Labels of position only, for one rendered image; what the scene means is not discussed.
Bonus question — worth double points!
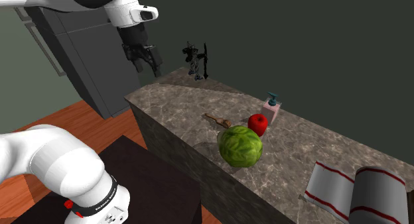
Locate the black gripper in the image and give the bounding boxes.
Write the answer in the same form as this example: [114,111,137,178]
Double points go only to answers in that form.
[116,23,163,78]

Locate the black figure with staff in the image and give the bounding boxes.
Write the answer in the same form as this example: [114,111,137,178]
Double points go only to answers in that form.
[181,40,210,82]

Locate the dark grey refrigerator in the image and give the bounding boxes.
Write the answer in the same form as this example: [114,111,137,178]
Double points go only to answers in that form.
[14,6,163,121]

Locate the wooden brush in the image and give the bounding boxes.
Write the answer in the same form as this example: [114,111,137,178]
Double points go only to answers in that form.
[204,113,233,129]

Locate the dark robot stand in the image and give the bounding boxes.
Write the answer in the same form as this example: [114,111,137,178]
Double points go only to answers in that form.
[11,135,203,224]

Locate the green cabbage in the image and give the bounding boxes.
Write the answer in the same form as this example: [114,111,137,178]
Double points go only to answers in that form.
[216,125,264,168]

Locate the red apple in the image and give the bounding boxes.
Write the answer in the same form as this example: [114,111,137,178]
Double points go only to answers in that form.
[247,113,269,138]

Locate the pink soap dispenser teal pump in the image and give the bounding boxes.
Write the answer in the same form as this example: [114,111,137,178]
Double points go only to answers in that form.
[261,91,283,125]

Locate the white red-striped towel roll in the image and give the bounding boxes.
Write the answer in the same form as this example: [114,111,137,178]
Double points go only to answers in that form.
[302,160,410,224]

